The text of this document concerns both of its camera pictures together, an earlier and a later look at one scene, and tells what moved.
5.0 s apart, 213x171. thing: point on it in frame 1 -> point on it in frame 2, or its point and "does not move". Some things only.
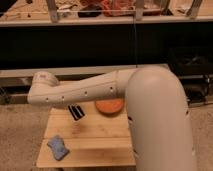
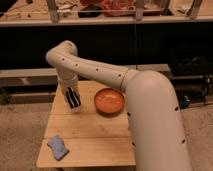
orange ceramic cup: [109, 106] does not move
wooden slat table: [98, 139] does not move
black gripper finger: [80, 111] -> [69, 79]
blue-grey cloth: [58, 146] does not move
